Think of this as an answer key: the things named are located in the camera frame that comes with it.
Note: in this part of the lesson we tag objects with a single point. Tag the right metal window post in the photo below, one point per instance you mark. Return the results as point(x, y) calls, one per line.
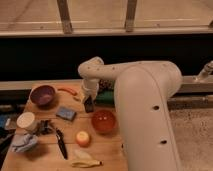
point(130, 15)

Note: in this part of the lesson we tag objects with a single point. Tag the purple bowl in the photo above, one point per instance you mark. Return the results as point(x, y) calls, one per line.
point(43, 95)

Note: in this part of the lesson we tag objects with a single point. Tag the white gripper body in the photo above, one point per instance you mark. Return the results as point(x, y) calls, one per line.
point(89, 86)

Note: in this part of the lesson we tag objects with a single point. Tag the red bowl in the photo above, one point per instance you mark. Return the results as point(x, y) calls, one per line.
point(103, 121)

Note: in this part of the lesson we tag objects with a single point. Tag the black eraser block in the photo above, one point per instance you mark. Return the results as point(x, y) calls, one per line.
point(88, 104)

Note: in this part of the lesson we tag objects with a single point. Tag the blue white cloth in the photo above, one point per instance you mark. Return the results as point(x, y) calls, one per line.
point(22, 143)

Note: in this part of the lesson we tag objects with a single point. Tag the green plastic tray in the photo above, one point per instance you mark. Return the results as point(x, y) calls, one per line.
point(105, 98)

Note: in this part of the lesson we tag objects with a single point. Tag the black binder clip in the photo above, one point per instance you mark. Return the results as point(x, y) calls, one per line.
point(45, 127)

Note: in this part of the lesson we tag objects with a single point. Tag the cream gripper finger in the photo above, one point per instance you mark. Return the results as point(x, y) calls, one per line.
point(94, 95)
point(82, 96)

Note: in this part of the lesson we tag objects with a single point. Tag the orange carrot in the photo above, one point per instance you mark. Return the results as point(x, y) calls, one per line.
point(69, 90)

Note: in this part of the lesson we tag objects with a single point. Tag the red yellow apple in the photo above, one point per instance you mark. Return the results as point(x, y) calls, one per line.
point(82, 138)

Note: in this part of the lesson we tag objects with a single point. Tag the blue sponge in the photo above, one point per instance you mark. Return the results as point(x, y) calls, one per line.
point(65, 113)

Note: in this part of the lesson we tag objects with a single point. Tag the metal window post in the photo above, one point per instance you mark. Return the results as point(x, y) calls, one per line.
point(64, 16)
point(130, 15)

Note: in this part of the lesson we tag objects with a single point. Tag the dark grape bunch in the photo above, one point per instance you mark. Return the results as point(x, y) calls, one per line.
point(106, 85)

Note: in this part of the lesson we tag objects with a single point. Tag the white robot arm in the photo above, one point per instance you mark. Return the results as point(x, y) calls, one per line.
point(141, 92)

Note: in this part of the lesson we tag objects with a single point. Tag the yellow banana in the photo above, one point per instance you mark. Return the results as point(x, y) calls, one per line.
point(85, 163)

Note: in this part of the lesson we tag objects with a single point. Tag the white cup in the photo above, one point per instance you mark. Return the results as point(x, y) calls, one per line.
point(27, 121)

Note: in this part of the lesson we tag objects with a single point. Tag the left metal window post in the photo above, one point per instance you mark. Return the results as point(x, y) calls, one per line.
point(64, 16)

